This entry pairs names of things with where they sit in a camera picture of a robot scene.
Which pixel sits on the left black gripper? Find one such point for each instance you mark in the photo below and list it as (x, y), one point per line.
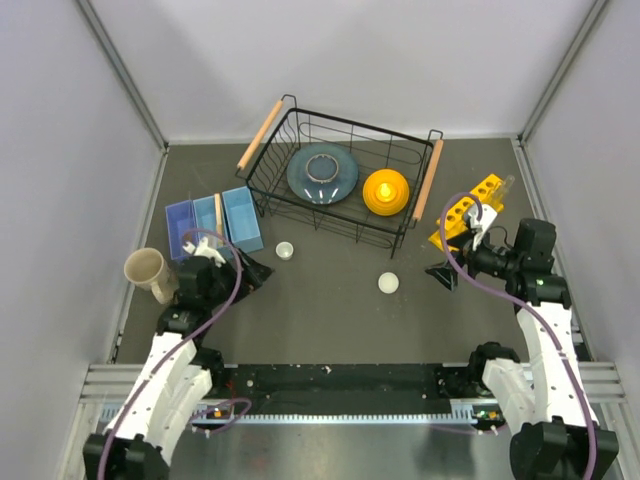
(247, 282)

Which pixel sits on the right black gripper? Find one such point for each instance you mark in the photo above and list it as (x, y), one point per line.
(445, 273)

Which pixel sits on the small white cup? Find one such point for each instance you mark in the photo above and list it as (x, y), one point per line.
(284, 250)

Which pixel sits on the white round lid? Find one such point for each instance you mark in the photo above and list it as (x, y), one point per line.
(388, 283)

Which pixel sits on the wooden test tube clamp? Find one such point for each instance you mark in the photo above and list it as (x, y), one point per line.
(219, 217)

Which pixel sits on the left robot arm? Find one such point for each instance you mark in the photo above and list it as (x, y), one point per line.
(179, 372)

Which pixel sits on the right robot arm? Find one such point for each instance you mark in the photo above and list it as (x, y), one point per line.
(554, 432)

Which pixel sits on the right light blue bin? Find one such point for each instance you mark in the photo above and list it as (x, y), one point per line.
(242, 221)

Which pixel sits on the light blue bin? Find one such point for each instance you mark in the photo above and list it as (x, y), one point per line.
(205, 219)
(242, 221)

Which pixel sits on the middle light blue bin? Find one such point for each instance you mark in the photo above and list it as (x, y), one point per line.
(205, 219)

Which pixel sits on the yellow test tube rack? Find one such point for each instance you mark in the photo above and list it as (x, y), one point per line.
(455, 222)

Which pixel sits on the dark blue plastic bin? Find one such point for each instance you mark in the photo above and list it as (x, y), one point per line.
(177, 236)

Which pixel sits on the yellow ridged dome bowl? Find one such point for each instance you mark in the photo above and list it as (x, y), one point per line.
(386, 192)

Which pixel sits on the blue ceramic plate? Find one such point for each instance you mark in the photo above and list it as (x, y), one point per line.
(322, 173)

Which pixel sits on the beige ceramic mug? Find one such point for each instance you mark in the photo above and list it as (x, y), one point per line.
(146, 268)

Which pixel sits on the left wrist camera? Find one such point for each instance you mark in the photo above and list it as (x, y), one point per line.
(203, 249)

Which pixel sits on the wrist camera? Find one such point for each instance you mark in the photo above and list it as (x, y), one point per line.
(480, 219)
(203, 249)

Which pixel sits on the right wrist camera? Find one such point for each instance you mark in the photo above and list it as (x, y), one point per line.
(480, 219)

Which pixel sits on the black wire dish rack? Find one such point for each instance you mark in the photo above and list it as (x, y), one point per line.
(289, 127)

